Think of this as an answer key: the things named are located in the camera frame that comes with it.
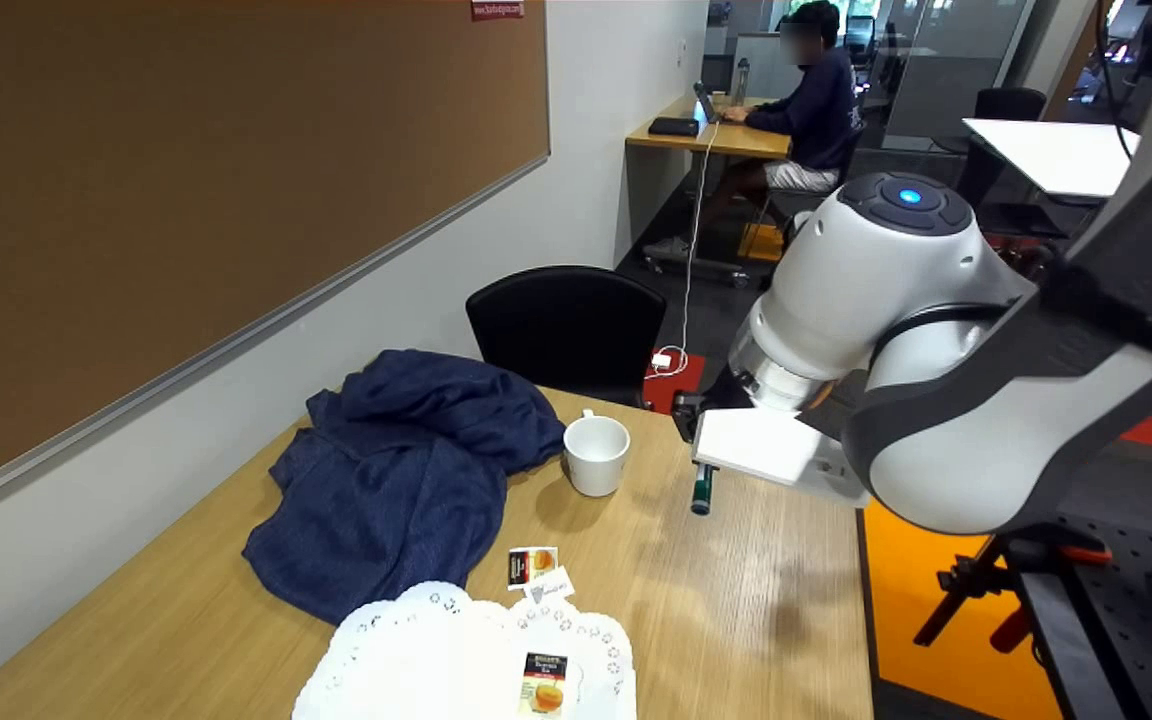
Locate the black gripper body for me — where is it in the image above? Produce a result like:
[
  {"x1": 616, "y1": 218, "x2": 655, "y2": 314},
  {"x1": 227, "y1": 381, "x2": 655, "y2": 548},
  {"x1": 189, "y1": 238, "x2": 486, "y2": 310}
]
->
[{"x1": 673, "y1": 369, "x2": 757, "y2": 453}]

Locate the white ceramic mug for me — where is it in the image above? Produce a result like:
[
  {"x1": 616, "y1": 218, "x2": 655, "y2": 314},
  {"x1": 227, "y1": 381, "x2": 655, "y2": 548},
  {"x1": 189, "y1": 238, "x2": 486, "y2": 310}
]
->
[{"x1": 560, "y1": 406, "x2": 635, "y2": 505}]

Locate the red box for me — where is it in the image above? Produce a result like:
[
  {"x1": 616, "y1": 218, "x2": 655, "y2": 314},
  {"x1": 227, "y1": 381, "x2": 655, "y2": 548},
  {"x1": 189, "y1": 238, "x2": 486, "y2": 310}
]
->
[{"x1": 641, "y1": 346, "x2": 710, "y2": 420}]

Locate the black office chair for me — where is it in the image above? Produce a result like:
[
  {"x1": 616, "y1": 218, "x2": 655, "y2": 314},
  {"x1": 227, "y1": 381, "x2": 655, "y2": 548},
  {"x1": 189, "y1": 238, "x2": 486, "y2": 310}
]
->
[{"x1": 465, "y1": 262, "x2": 666, "y2": 403}]

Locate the small white label card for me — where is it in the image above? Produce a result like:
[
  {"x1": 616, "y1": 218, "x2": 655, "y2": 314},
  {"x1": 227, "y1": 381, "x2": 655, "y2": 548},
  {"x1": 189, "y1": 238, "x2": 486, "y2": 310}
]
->
[{"x1": 518, "y1": 567, "x2": 580, "y2": 607}]

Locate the small dark photo card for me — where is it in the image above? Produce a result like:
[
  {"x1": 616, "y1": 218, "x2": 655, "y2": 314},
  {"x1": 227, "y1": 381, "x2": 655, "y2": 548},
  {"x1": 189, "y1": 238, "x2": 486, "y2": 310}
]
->
[{"x1": 503, "y1": 543, "x2": 563, "y2": 591}]

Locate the small black picture card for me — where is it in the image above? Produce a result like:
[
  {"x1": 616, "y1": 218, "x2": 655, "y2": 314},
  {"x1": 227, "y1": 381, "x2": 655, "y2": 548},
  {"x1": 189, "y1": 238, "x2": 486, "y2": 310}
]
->
[{"x1": 518, "y1": 647, "x2": 572, "y2": 682}]

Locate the wooden office desk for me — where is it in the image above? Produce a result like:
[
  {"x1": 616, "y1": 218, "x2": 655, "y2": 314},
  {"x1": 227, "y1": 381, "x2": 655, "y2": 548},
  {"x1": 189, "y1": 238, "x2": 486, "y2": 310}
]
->
[{"x1": 621, "y1": 93, "x2": 795, "y2": 262}]

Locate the black flat desk item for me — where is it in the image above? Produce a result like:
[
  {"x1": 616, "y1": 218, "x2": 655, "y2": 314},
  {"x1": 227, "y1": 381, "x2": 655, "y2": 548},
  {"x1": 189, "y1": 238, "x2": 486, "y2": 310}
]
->
[{"x1": 642, "y1": 111, "x2": 702, "y2": 141}]

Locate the navy blue cloth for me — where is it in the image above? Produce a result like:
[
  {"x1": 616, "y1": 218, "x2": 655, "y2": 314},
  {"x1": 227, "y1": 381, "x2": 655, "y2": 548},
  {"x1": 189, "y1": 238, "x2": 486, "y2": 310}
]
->
[{"x1": 241, "y1": 346, "x2": 567, "y2": 627}]

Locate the seated person in navy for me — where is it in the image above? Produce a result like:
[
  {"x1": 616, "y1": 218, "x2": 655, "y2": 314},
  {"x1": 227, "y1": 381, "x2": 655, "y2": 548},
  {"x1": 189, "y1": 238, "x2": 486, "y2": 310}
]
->
[{"x1": 710, "y1": 0, "x2": 859, "y2": 198}]

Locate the white paper doily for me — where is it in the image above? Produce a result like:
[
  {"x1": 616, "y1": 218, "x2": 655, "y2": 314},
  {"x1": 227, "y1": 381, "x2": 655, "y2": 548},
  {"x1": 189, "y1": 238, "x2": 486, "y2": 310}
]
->
[{"x1": 289, "y1": 578, "x2": 641, "y2": 720}]

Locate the white office table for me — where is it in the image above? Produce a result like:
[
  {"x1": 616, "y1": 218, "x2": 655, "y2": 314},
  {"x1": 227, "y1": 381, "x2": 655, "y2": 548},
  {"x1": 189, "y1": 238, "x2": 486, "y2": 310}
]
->
[{"x1": 961, "y1": 116, "x2": 1145, "y2": 202}]

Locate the black perforated breadboard table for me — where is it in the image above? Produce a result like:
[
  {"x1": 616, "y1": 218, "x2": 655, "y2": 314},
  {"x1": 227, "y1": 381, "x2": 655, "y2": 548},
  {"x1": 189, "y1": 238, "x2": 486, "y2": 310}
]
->
[{"x1": 1016, "y1": 510, "x2": 1152, "y2": 720}]

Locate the brown cork board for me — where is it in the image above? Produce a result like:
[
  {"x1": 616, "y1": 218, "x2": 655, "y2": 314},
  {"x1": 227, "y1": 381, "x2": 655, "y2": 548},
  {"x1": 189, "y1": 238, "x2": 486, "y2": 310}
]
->
[{"x1": 0, "y1": 0, "x2": 554, "y2": 537}]

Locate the white wrist camera block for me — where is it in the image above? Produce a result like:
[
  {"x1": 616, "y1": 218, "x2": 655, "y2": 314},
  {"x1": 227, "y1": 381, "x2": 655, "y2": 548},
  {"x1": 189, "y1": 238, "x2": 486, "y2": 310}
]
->
[{"x1": 691, "y1": 403, "x2": 829, "y2": 487}]

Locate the white hanging cable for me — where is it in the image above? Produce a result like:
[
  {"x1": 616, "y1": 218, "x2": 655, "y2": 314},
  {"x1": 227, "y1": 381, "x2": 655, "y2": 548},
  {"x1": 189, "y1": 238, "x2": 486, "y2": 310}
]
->
[{"x1": 673, "y1": 125, "x2": 716, "y2": 354}]

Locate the orange handled black clamp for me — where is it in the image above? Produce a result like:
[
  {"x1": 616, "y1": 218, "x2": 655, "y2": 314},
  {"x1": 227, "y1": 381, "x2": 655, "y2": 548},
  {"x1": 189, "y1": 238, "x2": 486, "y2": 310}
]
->
[{"x1": 912, "y1": 521, "x2": 1118, "y2": 654}]

